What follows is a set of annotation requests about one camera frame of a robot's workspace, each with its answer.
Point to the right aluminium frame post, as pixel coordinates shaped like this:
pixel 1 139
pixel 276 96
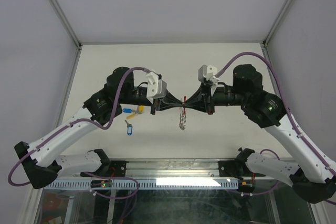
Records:
pixel 279 18

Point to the yellow tag key upper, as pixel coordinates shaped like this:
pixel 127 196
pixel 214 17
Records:
pixel 138 110

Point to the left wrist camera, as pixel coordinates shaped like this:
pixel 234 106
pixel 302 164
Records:
pixel 156 88

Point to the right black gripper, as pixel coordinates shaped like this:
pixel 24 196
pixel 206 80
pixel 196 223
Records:
pixel 205 100

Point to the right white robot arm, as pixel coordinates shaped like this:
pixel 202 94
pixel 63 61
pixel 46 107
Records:
pixel 309 175

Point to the left aluminium frame post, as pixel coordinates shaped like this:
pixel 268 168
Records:
pixel 65 22

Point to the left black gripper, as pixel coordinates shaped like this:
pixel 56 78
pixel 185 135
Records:
pixel 167 103

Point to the blue tag key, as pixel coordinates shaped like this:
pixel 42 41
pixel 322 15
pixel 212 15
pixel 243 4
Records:
pixel 129 128
pixel 126 110

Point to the red handled metal keyring holder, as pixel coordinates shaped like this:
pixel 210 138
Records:
pixel 182 118

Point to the slotted cable duct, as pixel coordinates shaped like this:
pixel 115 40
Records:
pixel 161 183

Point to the blue tag key upper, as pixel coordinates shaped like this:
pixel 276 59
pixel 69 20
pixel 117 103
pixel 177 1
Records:
pixel 126 110

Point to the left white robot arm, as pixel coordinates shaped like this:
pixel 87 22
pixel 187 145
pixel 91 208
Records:
pixel 43 161

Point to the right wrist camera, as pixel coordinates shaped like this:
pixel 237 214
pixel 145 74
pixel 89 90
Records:
pixel 207 75

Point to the aluminium front rail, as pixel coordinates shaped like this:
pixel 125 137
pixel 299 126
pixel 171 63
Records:
pixel 142 168

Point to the aluminium frame post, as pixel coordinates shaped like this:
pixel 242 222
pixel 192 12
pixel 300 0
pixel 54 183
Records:
pixel 279 18
pixel 65 22

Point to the blue tag key lower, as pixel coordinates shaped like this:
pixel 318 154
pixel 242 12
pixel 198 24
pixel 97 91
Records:
pixel 129 128

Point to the yellow tag key flat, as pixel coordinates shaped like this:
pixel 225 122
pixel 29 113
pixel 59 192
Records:
pixel 131 116

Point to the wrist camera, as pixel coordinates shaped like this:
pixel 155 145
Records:
pixel 156 88
pixel 207 75

